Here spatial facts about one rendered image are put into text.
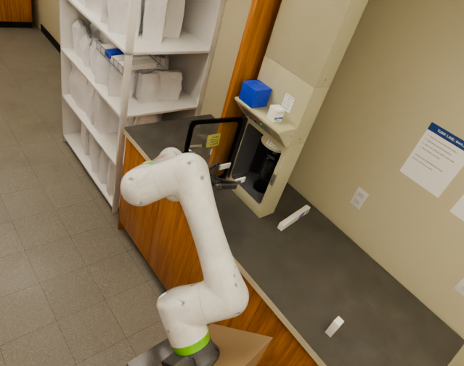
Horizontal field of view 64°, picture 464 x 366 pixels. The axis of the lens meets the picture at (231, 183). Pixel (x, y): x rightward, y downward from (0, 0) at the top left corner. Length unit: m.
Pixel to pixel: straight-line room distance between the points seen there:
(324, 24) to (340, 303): 1.20
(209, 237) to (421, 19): 1.30
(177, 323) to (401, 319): 1.14
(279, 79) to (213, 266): 0.95
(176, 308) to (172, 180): 0.39
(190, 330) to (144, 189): 0.45
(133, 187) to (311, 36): 0.94
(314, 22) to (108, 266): 2.08
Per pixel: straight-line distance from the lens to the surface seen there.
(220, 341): 1.40
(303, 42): 1.67
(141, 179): 1.15
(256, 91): 1.71
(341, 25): 1.58
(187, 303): 1.19
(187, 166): 1.10
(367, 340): 1.81
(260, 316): 1.87
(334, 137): 2.13
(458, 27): 1.84
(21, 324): 2.65
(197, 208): 1.12
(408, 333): 1.97
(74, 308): 2.67
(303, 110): 1.68
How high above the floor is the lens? 2.25
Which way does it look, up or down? 37 degrees down
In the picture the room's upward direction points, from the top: 18 degrees clockwise
